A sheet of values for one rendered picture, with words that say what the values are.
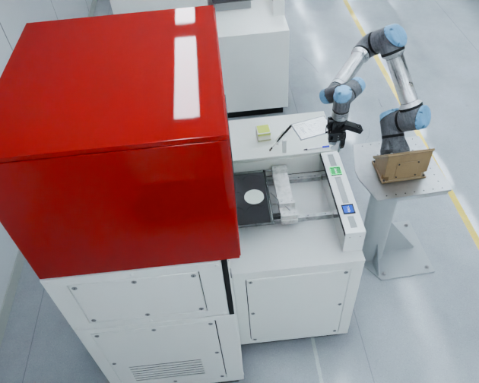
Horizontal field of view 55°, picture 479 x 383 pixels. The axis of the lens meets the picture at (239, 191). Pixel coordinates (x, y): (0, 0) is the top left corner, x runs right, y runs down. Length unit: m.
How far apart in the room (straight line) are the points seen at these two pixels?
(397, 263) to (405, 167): 0.91
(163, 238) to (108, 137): 0.43
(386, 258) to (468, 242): 0.59
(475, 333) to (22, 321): 2.79
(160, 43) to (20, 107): 0.52
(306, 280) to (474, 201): 1.88
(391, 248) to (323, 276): 1.11
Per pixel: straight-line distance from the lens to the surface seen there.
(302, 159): 2.52
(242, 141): 2.57
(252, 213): 2.29
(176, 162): 1.35
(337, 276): 2.31
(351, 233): 2.16
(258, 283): 2.26
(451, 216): 3.67
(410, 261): 3.31
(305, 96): 4.56
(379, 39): 2.44
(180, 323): 2.12
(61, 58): 1.80
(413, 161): 2.55
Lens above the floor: 2.64
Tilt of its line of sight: 47 degrees down
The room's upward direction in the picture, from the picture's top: 5 degrees counter-clockwise
